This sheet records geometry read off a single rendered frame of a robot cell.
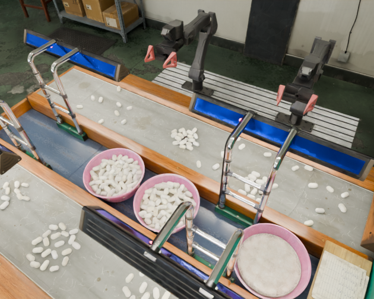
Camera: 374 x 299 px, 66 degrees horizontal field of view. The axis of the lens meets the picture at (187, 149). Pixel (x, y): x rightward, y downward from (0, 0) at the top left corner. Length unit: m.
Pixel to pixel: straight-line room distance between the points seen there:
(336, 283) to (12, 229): 1.19
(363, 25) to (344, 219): 2.11
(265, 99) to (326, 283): 1.05
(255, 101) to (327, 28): 1.54
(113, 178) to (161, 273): 0.67
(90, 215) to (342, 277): 0.82
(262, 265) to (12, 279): 0.86
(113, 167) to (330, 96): 2.27
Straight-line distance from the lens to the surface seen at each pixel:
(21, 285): 1.20
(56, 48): 1.54
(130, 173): 1.31
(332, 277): 1.13
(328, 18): 3.10
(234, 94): 1.78
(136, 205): 1.20
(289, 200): 1.26
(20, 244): 1.30
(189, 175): 1.24
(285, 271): 1.14
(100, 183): 1.31
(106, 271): 1.13
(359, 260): 1.20
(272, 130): 0.99
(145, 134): 1.45
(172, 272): 0.71
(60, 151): 1.60
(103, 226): 0.78
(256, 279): 1.11
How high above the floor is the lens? 1.78
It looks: 50 degrees down
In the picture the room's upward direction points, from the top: 2 degrees counter-clockwise
